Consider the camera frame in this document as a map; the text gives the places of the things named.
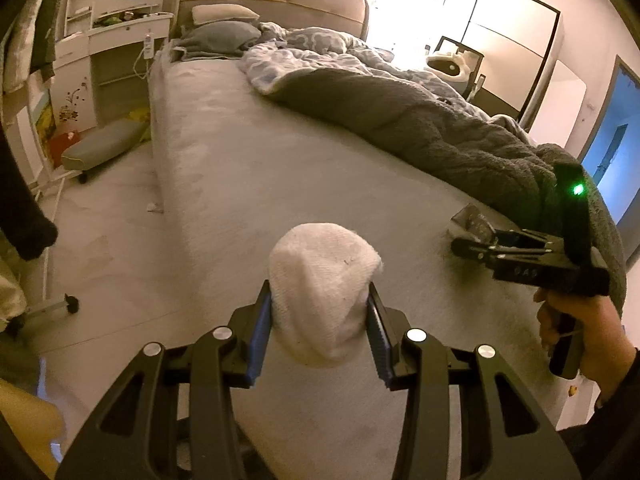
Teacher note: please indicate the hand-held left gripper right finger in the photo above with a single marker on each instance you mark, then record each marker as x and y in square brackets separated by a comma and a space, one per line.
[381, 345]

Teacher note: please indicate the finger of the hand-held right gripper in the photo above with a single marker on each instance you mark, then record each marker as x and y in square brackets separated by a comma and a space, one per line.
[520, 237]
[475, 250]

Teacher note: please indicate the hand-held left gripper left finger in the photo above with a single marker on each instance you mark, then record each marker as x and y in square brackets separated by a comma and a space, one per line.
[260, 340]

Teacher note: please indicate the dark foil packet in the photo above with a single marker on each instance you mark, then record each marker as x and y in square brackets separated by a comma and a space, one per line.
[470, 222]

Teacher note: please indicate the white foam sheet roll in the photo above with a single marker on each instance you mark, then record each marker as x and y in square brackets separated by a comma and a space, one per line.
[320, 285]

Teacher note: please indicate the person's right forearm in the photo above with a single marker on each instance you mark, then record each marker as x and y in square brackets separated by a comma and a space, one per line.
[600, 440]

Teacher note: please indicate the person's right hand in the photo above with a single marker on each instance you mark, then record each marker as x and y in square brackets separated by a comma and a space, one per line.
[600, 340]

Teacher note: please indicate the dark grey fleece blanket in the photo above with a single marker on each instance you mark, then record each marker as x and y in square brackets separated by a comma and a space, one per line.
[425, 130]

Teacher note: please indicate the grey bed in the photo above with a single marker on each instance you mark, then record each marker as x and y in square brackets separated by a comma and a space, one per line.
[300, 170]

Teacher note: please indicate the white plush pet bed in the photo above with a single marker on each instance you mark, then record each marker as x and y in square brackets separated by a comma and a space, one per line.
[447, 65]

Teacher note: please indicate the sliding door wardrobe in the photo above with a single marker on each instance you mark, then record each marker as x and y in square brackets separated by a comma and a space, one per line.
[505, 30]

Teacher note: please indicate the white clothes rack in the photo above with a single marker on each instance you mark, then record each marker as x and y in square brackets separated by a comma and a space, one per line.
[50, 305]

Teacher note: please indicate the yellowish cloth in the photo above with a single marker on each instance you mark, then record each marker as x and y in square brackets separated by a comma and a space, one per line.
[25, 420]

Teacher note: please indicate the yellow-green item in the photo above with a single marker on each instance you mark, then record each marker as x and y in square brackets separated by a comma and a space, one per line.
[139, 119]

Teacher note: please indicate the grey padded footstool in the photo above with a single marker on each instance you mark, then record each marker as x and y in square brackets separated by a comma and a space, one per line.
[100, 145]

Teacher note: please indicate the blue patterned duvet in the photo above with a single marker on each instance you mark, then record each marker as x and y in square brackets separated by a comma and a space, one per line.
[320, 50]

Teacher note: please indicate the black hanging garment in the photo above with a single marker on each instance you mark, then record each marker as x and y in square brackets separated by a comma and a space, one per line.
[22, 210]

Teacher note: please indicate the red bag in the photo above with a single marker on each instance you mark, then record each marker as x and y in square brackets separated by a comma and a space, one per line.
[65, 147]

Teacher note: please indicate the grey-blue pillow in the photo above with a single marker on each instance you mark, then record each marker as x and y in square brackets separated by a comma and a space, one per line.
[215, 40]

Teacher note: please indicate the yellow framed picture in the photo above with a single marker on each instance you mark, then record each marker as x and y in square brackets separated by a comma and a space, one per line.
[44, 122]

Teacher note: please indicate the cream pillow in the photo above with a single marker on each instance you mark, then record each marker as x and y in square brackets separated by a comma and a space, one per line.
[222, 12]

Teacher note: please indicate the white dressing table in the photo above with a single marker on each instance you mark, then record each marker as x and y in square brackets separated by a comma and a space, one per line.
[115, 35]

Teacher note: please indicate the white striped hanging cloth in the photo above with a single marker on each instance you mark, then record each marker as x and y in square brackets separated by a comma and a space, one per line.
[20, 45]

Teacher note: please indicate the dark green hanging garment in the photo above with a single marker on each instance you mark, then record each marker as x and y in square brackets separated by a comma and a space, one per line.
[45, 25]

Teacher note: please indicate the white wall panel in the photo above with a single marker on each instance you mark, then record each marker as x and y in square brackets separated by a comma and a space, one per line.
[560, 100]

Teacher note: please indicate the black frame chair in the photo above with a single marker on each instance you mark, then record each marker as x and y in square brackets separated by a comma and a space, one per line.
[475, 55]

